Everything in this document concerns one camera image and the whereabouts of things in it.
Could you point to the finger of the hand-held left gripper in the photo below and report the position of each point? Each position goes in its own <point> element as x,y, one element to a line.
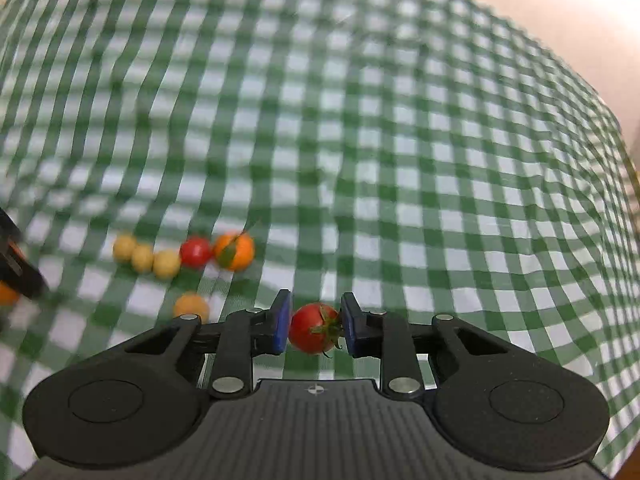
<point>20,270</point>

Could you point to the cherry tomato with green stem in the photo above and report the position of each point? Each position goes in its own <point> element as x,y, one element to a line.
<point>312,327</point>

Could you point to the orange tomato with stem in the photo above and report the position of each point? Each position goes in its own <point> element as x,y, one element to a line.
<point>235,251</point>

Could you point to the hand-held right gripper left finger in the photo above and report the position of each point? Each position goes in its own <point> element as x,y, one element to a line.
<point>281,322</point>

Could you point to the small orange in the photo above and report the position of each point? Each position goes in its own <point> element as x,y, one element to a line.
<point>5,294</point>

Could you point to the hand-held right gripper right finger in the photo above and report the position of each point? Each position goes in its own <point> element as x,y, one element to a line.
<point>348,325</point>

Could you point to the green white checkered tablecloth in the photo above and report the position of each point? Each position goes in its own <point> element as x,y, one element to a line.
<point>400,160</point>

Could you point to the red cherry tomato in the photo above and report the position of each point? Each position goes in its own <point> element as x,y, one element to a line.
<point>195,251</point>

